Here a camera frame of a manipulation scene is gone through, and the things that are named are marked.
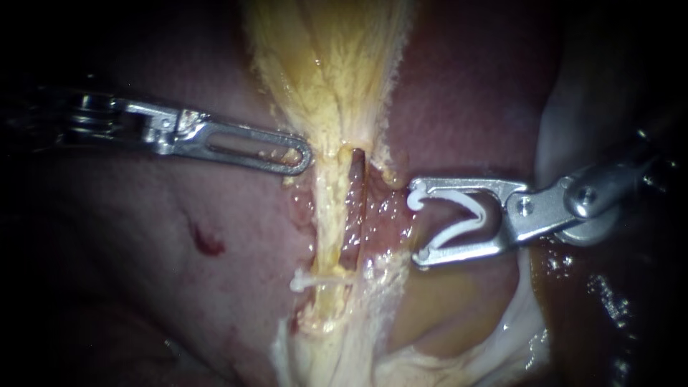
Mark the left arm instrument jaw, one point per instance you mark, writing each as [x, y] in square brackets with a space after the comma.
[199, 144]

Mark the right arm instrument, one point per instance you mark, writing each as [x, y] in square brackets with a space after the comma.
[543, 212]

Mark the right arm instrument jaw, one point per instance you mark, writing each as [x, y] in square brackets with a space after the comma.
[462, 253]
[467, 186]

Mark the left arm instrument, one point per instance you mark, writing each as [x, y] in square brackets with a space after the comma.
[156, 126]

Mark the white clip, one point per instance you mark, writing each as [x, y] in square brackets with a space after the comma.
[314, 280]
[473, 220]

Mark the gallbladder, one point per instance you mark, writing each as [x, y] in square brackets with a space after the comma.
[328, 70]

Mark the thin tube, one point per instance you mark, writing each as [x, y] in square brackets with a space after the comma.
[330, 215]

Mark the dark red liver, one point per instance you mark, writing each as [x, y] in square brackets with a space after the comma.
[188, 204]

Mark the pale fatty tissue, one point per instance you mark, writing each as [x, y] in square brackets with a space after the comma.
[376, 344]

